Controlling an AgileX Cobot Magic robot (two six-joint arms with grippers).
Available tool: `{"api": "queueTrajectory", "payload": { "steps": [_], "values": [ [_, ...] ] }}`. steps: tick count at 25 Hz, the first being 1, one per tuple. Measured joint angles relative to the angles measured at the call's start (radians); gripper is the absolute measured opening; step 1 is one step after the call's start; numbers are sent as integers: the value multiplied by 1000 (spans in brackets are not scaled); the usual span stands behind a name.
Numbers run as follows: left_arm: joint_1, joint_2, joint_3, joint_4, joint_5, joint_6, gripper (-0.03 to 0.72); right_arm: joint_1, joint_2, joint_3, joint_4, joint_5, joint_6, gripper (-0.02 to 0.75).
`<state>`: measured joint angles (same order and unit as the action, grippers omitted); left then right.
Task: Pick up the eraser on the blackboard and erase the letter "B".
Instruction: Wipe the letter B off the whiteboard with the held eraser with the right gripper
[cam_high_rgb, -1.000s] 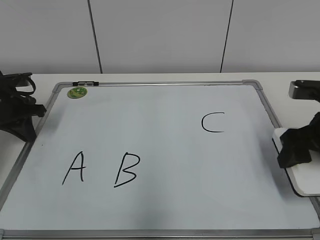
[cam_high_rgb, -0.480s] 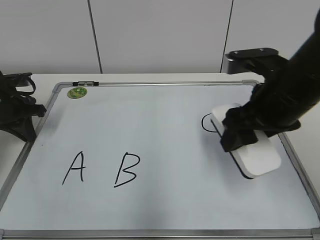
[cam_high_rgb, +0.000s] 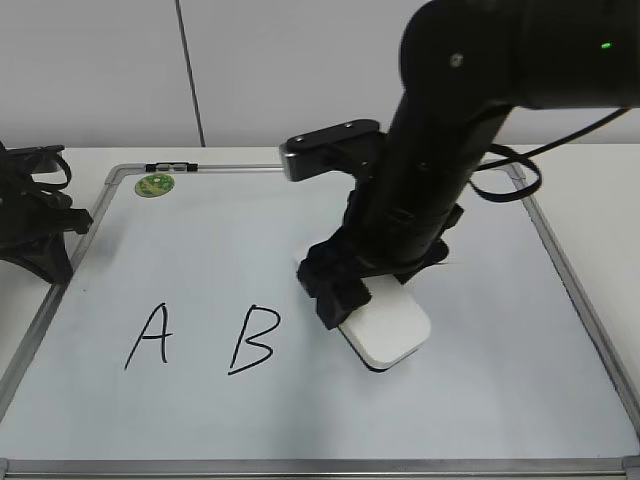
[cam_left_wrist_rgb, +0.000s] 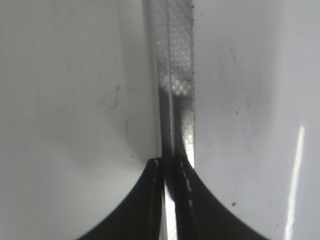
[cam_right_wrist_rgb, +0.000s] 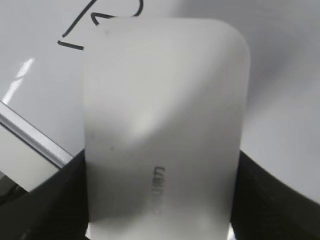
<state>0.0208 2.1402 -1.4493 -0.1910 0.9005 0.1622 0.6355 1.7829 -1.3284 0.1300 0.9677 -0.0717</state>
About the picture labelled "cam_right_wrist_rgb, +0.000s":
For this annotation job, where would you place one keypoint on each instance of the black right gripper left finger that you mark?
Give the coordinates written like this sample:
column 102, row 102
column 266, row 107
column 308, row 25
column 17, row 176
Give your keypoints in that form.
column 55, row 210

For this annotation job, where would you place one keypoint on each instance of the white rectangular board eraser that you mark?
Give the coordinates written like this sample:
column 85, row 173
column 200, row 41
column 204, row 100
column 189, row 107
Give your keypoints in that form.
column 164, row 102

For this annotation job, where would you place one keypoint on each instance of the whiteboard with grey frame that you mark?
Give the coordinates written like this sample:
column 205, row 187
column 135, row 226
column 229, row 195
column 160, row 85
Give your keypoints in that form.
column 41, row 79

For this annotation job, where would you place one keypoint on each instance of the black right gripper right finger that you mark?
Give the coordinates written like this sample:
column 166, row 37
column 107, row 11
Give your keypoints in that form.
column 264, row 208

